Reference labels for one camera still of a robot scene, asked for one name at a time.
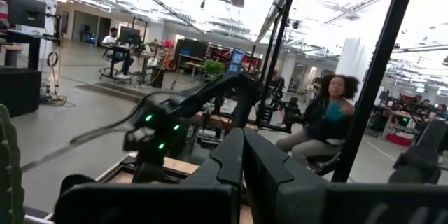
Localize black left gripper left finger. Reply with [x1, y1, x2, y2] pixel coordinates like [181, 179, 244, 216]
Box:
[180, 127, 245, 224]

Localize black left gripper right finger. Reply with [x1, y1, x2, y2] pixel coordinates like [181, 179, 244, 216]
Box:
[244, 127, 328, 224]

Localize black office chair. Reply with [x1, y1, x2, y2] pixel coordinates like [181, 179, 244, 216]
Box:
[307, 149, 343, 176]

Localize seated person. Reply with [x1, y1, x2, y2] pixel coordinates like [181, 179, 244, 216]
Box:
[275, 73, 361, 167]

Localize green leafy plant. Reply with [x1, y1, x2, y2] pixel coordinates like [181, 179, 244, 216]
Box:
[202, 59, 226, 78]

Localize blue lit screen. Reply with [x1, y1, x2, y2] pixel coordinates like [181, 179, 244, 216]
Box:
[226, 47, 246, 74]

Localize black office desk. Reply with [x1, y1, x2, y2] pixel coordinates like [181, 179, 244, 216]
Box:
[101, 43, 165, 85]

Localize black desktop monitor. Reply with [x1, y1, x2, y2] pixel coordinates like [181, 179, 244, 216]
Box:
[118, 25, 141, 47]

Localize person at desk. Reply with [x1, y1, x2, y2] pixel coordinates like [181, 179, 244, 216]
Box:
[101, 27, 136, 76]

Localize tall green cactus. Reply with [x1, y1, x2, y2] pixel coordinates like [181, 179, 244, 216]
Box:
[0, 103, 26, 224]

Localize black cabinet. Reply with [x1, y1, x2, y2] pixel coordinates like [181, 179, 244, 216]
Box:
[0, 66, 42, 118]

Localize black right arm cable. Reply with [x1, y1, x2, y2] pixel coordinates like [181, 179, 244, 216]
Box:
[20, 90, 169, 172]

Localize black low camera mount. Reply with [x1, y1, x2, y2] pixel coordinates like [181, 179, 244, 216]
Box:
[387, 118, 448, 186]

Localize black aluminium table frame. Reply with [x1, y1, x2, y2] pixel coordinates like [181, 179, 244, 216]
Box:
[96, 0, 421, 186]

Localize black wall side monitor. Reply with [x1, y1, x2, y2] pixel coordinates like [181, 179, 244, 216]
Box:
[7, 0, 48, 29]

